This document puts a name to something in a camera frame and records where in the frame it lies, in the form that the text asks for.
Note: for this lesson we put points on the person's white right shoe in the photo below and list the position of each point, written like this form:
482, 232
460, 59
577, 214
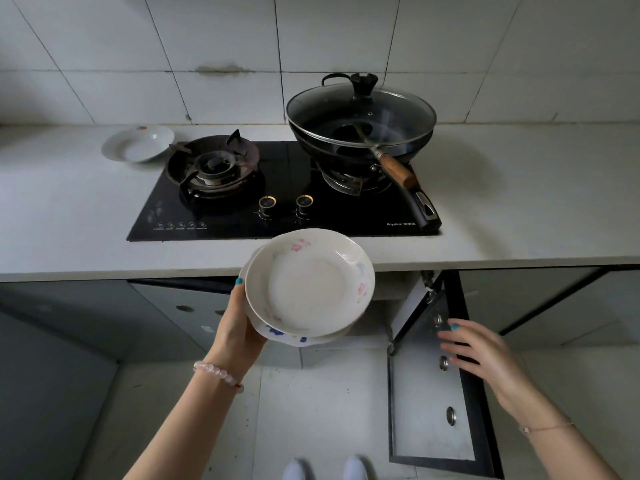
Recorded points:
356, 468

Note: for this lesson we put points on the person's right fingers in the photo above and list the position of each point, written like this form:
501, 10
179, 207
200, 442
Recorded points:
462, 339

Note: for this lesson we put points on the black glass gas hob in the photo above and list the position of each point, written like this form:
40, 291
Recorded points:
290, 167

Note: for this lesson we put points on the person's white left shoe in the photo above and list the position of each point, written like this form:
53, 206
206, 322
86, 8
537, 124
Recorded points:
298, 469

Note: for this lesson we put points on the white plate with pink print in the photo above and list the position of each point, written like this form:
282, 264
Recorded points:
310, 287

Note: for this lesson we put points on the metal burner pan support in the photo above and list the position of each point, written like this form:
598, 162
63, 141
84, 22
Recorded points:
350, 183

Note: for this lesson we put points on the person's right hand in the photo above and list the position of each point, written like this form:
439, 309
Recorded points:
492, 362

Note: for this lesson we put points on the person's left hand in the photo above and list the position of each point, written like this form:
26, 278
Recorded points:
235, 339

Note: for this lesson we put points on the metal door hinge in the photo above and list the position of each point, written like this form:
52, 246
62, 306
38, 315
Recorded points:
428, 287

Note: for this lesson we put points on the person's right forearm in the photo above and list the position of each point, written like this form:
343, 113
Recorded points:
560, 449

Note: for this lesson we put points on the plain white plate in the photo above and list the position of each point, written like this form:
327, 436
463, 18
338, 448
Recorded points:
137, 144

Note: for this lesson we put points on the glass wok lid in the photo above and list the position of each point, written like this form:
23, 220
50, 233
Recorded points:
405, 112

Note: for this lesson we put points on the person's left forearm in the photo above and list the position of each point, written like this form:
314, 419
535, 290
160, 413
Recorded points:
190, 429

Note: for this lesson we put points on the person's left thumb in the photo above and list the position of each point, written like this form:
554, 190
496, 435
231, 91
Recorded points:
238, 294

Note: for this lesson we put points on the white plate with blue print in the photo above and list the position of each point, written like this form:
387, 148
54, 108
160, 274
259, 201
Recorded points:
280, 339

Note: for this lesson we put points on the person's white shoe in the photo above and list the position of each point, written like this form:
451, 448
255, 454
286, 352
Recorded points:
298, 469
356, 468

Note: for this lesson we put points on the grey cabinet door with holes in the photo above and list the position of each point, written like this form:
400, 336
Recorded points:
170, 322

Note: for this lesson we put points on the black hob knob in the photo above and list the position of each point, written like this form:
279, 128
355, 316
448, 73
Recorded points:
267, 207
304, 205

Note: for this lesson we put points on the black burner with pan support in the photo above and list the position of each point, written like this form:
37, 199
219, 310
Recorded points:
215, 164

